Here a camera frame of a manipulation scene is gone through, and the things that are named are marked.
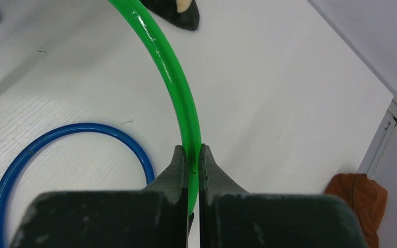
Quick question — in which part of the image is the blue cable lock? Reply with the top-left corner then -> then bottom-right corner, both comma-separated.
0,122 -> 156,248

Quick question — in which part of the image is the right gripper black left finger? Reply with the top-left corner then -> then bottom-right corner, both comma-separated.
11,146 -> 189,247

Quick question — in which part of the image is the aluminium frame post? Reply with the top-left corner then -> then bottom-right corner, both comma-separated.
357,100 -> 397,178

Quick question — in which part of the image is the green cable lock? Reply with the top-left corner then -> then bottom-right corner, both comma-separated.
110,1 -> 202,214

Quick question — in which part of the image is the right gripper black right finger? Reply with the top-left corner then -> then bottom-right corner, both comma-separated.
198,145 -> 367,247

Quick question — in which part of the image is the black floral patterned cloth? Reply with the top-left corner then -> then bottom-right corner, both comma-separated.
140,0 -> 200,31

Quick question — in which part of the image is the brown crumpled cloth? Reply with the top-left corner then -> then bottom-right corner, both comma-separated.
324,173 -> 388,247

